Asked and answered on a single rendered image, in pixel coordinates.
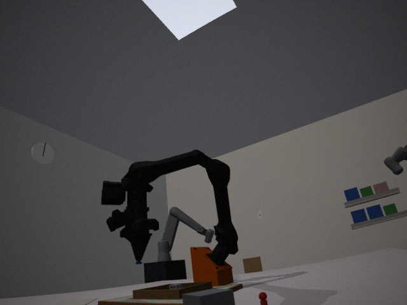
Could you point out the red pawn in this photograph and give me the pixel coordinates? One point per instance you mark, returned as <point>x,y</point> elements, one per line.
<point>263,297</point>

